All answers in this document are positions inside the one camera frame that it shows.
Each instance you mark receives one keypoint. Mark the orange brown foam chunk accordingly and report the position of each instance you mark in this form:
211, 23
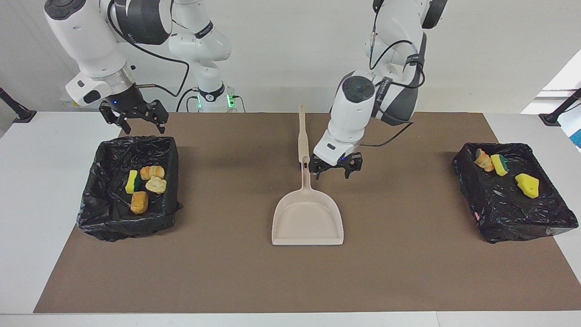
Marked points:
139, 202

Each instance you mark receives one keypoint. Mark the yellow sponge piece dark dot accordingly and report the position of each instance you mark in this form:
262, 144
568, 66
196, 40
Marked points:
526, 185

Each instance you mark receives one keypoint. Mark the beige hand brush black bristles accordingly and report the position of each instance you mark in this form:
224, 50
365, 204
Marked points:
303, 145

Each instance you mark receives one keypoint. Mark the green and yellow sponge piece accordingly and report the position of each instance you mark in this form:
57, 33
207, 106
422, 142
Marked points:
132, 181

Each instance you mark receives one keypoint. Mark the pale greenish foam chunk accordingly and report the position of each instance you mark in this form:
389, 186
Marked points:
152, 171

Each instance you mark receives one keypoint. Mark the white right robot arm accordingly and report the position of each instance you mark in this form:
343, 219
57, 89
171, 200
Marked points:
86, 41

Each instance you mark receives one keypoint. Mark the yellow notched sponge piece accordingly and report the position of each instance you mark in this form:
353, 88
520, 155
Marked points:
499, 164

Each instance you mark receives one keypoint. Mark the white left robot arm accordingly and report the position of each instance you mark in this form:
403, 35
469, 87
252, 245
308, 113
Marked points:
349, 118

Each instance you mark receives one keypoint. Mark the pale yellow foam chunk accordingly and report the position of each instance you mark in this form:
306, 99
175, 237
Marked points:
155, 185

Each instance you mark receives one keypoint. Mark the beige plastic dustpan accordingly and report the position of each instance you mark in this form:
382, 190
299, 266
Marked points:
308, 222

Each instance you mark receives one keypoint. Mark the blue object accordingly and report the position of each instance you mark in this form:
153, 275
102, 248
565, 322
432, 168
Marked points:
576, 131

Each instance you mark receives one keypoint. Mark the black bag lined bin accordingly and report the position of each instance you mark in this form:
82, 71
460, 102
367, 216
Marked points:
104, 213
513, 213

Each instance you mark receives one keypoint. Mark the black clamp stand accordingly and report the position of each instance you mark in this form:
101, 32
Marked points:
551, 119
20, 116

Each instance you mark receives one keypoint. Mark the brown table mat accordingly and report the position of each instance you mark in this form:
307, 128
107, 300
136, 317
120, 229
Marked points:
272, 281

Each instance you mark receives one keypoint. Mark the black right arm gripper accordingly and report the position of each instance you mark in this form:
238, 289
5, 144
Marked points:
129, 102

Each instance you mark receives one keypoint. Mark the white cardboard boxes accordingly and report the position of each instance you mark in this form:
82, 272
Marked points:
68, 103

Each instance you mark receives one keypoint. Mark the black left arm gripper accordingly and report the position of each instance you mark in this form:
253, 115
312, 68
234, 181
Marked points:
338, 166

